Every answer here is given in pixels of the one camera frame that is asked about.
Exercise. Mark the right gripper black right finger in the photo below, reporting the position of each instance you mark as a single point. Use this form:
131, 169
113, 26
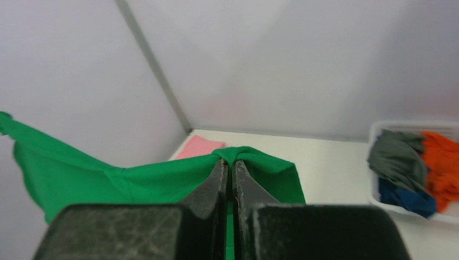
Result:
265, 228

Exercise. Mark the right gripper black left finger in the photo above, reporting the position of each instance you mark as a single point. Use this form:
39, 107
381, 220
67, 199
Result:
193, 228

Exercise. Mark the green t shirt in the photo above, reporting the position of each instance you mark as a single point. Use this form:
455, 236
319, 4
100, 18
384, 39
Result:
57, 175

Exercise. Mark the folded pink t shirt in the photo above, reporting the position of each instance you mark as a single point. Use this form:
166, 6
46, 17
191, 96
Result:
198, 146

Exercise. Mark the grey t shirt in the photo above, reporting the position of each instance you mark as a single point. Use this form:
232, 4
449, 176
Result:
396, 157

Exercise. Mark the blue t shirt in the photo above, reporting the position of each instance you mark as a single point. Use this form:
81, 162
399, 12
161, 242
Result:
419, 202

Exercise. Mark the white plastic laundry basket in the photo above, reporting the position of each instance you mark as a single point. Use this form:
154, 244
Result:
447, 129

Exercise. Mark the orange t shirt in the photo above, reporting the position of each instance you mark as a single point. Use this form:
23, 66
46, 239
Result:
441, 158

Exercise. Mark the aluminium frame rail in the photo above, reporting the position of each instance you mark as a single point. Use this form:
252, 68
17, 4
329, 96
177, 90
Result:
155, 67

